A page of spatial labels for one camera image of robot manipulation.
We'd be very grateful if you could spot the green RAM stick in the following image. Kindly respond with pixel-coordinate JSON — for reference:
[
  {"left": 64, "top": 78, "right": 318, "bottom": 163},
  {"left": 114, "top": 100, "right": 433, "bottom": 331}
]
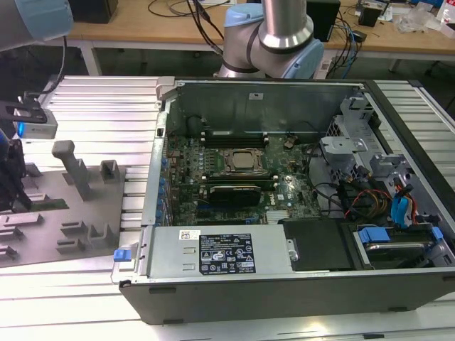
[{"left": 30, "top": 199, "right": 69, "bottom": 211}]

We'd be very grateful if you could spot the black RAM slot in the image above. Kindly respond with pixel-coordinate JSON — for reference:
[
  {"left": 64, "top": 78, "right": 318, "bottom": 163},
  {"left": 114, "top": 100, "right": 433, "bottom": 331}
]
[
  {"left": 201, "top": 129, "right": 269, "bottom": 136},
  {"left": 203, "top": 183, "right": 279, "bottom": 189},
  {"left": 203, "top": 180, "right": 279, "bottom": 185},
  {"left": 201, "top": 135, "right": 269, "bottom": 141},
  {"left": 201, "top": 139, "right": 269, "bottom": 145},
  {"left": 203, "top": 176, "right": 279, "bottom": 182},
  {"left": 201, "top": 144, "right": 269, "bottom": 149},
  {"left": 203, "top": 173, "right": 279, "bottom": 178}
]

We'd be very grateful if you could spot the grey parts rack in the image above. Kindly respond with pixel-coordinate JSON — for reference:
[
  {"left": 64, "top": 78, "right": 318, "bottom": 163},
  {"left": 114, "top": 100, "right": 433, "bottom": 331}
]
[{"left": 0, "top": 139, "right": 129, "bottom": 268}]

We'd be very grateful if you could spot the silver power supply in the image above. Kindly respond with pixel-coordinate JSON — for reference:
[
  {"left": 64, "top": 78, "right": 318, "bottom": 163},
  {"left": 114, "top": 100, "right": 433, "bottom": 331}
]
[{"left": 134, "top": 224, "right": 299, "bottom": 278}]

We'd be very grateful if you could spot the wide black box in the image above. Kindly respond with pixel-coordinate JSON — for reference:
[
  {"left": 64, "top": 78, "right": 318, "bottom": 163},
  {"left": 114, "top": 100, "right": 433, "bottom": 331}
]
[{"left": 72, "top": 0, "right": 119, "bottom": 25}]

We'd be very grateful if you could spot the light wooden desk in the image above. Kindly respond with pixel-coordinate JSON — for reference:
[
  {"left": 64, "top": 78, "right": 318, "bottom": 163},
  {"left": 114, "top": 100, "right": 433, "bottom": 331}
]
[{"left": 65, "top": 0, "right": 455, "bottom": 77}]

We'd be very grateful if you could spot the metal socket cover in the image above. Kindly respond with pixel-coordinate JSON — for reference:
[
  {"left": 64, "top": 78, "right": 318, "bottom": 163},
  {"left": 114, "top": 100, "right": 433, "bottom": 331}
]
[{"left": 220, "top": 148, "right": 267, "bottom": 175}]

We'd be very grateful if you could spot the black graphics card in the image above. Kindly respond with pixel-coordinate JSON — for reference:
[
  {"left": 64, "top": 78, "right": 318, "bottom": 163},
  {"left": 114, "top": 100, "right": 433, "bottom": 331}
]
[{"left": 208, "top": 183, "right": 263, "bottom": 207}]

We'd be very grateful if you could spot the silver CPU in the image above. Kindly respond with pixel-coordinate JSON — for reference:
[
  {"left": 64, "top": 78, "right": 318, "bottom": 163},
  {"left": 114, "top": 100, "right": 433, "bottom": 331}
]
[{"left": 231, "top": 152, "right": 256, "bottom": 168}]

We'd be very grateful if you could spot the silver finned heatsink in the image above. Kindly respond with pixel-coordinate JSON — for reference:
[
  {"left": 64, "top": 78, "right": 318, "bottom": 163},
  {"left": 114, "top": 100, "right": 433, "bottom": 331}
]
[{"left": 264, "top": 210, "right": 291, "bottom": 225}]

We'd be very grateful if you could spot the green motherboard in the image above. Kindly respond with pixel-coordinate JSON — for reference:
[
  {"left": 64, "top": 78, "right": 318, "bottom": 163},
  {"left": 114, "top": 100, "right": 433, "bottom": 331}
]
[{"left": 165, "top": 131, "right": 333, "bottom": 227}]

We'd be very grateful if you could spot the black and grey PC case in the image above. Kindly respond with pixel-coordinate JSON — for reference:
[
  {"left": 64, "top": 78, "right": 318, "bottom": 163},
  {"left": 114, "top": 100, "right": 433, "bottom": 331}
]
[{"left": 109, "top": 76, "right": 455, "bottom": 326}]

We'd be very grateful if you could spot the black plastic shroud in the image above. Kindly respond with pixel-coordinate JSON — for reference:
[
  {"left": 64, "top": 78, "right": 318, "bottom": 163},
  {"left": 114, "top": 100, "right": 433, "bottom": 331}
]
[{"left": 278, "top": 217, "right": 357, "bottom": 274}]

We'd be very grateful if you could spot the grey metal disk bay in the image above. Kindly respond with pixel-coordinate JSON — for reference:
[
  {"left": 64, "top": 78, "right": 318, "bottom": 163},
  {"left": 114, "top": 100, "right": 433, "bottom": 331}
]
[{"left": 318, "top": 94, "right": 427, "bottom": 189}]

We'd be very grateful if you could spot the tall black box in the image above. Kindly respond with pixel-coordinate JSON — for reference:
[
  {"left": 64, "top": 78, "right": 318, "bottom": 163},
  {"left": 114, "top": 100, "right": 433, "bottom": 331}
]
[{"left": 306, "top": 0, "right": 342, "bottom": 43}]

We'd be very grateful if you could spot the hard disk in blue carrier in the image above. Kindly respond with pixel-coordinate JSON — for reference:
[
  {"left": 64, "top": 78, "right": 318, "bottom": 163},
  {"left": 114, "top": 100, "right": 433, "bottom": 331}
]
[{"left": 354, "top": 225, "right": 444, "bottom": 271}]

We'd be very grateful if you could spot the small black device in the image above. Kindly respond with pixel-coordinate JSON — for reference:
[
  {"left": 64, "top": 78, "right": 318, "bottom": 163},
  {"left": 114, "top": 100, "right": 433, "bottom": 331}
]
[{"left": 358, "top": 6, "right": 385, "bottom": 26}]

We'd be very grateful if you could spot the clear plastic bag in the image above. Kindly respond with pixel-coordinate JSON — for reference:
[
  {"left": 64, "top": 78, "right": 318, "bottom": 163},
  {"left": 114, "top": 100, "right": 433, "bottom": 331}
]
[{"left": 393, "top": 5, "right": 446, "bottom": 33}]

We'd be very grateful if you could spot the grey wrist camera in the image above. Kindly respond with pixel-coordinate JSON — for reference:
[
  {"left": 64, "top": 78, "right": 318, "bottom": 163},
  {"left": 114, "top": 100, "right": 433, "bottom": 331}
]
[{"left": 14, "top": 105, "right": 60, "bottom": 141}]

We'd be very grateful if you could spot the black camera cable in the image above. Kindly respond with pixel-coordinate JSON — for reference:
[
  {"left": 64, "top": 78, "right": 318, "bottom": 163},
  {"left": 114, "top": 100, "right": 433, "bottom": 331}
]
[{"left": 35, "top": 34, "right": 68, "bottom": 104}]

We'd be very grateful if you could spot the thick black cable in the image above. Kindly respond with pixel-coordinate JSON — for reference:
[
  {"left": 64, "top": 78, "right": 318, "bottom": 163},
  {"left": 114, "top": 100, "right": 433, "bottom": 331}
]
[{"left": 193, "top": 0, "right": 228, "bottom": 58}]

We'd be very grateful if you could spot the black cable bundle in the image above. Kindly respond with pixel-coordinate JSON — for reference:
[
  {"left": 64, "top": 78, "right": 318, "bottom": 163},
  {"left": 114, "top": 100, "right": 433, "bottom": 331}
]
[{"left": 306, "top": 148, "right": 360, "bottom": 218}]

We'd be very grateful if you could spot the yellow red wire bundle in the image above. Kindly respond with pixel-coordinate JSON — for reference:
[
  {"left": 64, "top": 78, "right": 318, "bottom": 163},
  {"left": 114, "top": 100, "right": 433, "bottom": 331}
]
[{"left": 350, "top": 189, "right": 392, "bottom": 222}]

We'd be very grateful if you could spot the blue flat wire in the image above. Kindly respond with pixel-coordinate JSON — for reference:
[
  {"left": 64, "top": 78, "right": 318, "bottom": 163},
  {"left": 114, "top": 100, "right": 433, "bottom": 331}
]
[{"left": 390, "top": 176, "right": 417, "bottom": 232}]

